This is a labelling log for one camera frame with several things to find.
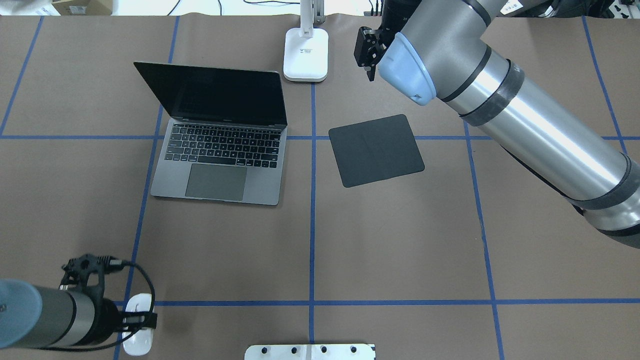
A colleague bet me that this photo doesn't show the cardboard lamp box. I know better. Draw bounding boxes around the cardboard lamp box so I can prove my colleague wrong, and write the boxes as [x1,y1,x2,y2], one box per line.
[51,0,114,16]

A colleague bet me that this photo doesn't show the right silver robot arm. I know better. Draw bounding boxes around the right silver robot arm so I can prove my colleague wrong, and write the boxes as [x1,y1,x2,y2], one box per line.
[354,0,640,248]

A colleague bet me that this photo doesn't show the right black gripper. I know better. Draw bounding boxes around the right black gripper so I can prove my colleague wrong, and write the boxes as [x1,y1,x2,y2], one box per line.
[353,26,386,82]

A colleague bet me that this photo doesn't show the black camera cable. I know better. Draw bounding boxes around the black camera cable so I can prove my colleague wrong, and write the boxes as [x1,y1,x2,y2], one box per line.
[30,260,157,352]

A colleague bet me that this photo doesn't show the grey laptop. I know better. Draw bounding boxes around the grey laptop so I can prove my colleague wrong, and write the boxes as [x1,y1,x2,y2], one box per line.
[134,61,288,206]

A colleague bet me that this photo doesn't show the black mouse pad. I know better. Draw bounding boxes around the black mouse pad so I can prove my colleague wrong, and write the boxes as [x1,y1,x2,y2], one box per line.
[327,114,425,188]

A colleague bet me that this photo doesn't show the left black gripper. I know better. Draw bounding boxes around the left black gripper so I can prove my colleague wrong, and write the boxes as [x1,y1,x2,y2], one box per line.
[97,298,158,341]

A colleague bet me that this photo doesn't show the white computer mouse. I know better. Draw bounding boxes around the white computer mouse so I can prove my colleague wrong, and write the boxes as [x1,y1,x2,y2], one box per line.
[122,293,154,357]

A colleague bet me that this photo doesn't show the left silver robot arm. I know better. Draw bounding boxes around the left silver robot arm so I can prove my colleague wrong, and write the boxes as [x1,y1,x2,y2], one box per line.
[0,278,157,351]

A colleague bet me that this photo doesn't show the white desk lamp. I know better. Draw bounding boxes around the white desk lamp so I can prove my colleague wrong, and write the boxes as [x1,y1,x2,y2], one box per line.
[283,0,329,83]

